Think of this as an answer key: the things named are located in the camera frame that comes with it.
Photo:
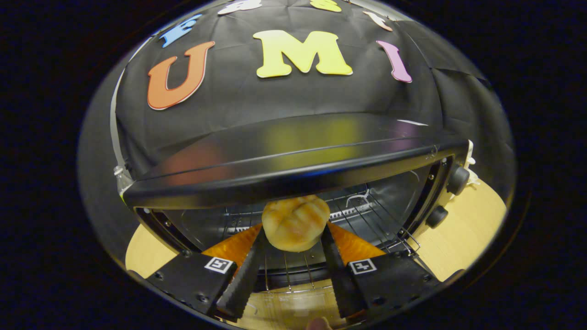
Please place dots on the black toaster oven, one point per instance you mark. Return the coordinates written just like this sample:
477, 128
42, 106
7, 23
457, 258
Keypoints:
275, 158

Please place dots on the round golden bread bun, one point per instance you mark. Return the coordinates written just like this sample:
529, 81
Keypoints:
296, 222

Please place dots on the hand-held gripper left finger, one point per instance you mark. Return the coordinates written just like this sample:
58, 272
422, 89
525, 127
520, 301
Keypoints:
243, 279

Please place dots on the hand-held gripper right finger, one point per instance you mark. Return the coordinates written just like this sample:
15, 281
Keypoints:
341, 279

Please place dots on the black backdrop cloth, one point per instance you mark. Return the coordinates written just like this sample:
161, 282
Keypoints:
229, 101

